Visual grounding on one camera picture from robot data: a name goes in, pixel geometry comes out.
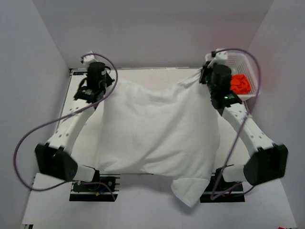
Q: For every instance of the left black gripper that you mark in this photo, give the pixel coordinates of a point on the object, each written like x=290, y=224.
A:
x=109, y=80

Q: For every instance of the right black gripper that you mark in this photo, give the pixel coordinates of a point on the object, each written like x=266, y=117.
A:
x=206, y=69

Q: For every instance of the white t shirt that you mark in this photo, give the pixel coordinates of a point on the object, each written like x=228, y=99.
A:
x=173, y=133

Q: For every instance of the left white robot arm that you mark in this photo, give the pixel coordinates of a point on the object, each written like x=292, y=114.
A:
x=54, y=157

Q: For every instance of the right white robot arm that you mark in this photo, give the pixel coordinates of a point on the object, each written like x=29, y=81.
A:
x=267, y=160

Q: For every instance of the orange t shirt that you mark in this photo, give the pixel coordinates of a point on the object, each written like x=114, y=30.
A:
x=240, y=84

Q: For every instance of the white plastic basket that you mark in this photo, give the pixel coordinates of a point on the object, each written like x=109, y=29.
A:
x=240, y=64

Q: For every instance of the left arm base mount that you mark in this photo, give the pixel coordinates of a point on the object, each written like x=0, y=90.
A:
x=106, y=191

